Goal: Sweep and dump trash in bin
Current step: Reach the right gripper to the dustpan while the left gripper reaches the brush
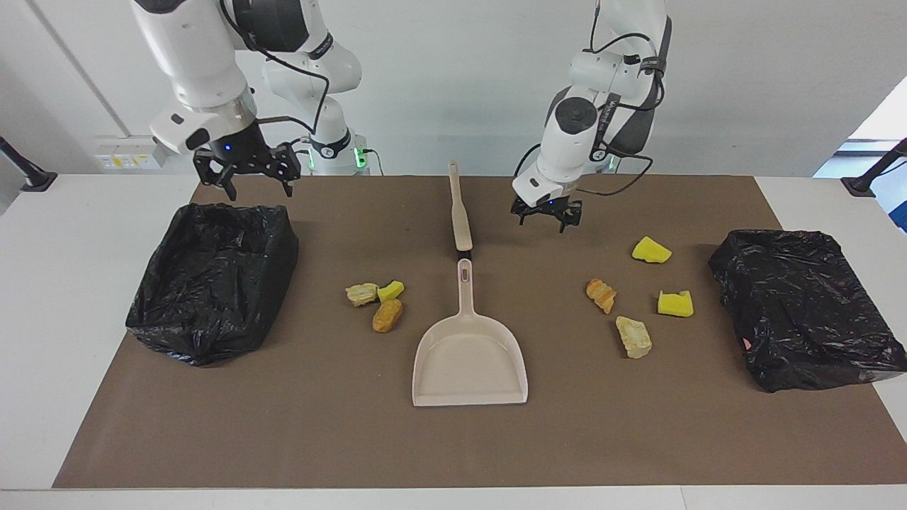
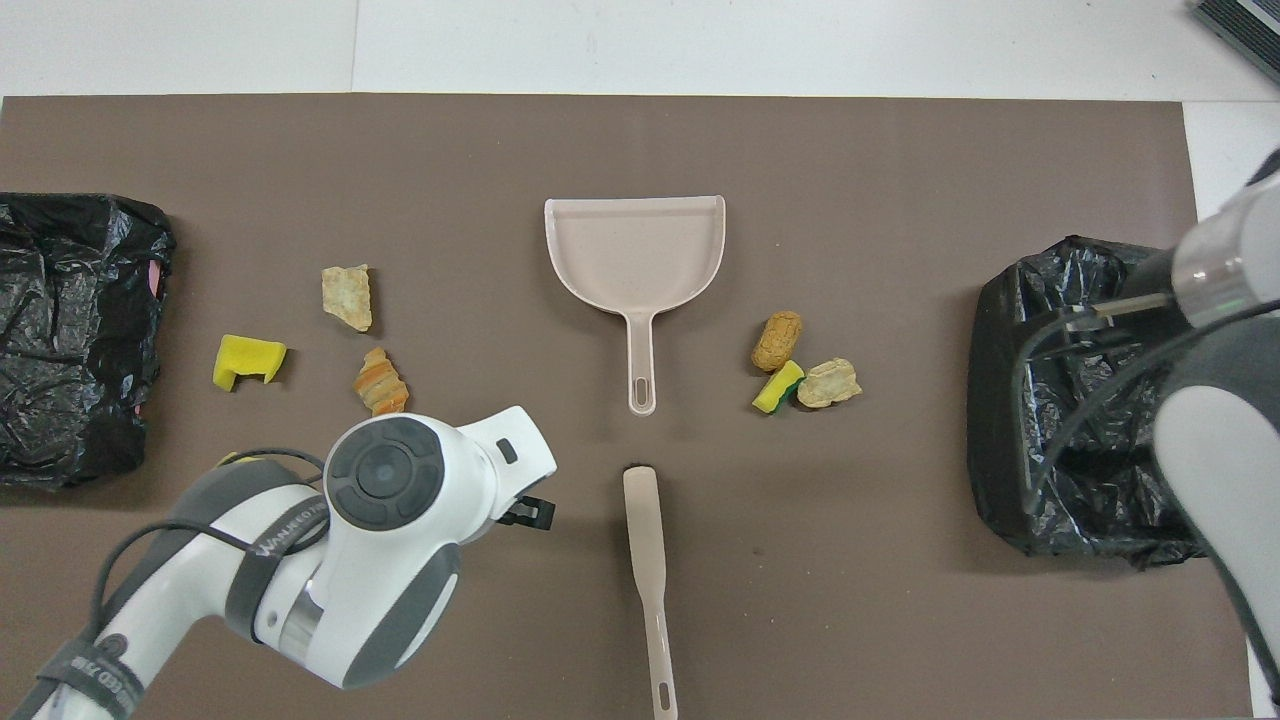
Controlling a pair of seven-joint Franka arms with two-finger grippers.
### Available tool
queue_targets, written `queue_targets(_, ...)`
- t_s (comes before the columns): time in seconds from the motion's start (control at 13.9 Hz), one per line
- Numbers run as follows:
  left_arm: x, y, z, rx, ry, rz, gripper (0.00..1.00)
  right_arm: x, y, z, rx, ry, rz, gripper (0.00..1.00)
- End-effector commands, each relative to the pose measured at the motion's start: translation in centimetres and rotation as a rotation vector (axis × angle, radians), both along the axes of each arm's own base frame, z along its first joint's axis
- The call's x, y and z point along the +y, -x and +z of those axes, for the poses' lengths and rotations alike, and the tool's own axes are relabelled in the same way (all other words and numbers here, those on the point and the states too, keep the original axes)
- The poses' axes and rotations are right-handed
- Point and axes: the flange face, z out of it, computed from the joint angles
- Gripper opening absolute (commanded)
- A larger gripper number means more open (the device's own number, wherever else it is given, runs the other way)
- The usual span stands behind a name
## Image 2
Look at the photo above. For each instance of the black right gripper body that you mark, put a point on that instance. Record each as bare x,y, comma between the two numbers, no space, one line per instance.
1155,290

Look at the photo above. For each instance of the beige hand brush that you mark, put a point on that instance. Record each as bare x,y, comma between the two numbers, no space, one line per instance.
642,520

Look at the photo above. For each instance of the orange striped croissant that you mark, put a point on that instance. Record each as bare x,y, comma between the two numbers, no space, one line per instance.
380,385

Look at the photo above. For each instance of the small yellow green sponge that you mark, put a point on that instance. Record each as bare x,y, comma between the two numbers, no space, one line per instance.
776,392

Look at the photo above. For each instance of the pale bread chunk large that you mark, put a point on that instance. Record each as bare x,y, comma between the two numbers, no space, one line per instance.
348,298

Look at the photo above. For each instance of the beige plastic dustpan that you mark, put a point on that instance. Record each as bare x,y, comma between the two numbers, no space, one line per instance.
635,250

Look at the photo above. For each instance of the brown oblong bread roll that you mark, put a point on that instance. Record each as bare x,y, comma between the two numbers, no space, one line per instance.
777,340

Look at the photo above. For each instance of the pale bread chunk small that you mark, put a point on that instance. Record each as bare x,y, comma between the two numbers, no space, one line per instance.
828,384

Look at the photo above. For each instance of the yellow notched sponge piece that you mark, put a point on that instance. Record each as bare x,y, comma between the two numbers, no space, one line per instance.
245,355

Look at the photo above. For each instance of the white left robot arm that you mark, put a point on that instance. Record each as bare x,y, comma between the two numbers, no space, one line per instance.
400,540

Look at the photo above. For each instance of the black bag lined bin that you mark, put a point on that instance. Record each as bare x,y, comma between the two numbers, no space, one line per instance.
1090,480

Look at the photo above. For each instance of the black bag bin pink spot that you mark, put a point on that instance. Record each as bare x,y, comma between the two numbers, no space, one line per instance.
70,330

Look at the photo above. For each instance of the dark ribbed device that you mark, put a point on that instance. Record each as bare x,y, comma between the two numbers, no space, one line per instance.
1250,25

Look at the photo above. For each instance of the brown table mat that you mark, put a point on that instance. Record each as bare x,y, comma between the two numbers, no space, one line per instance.
800,150

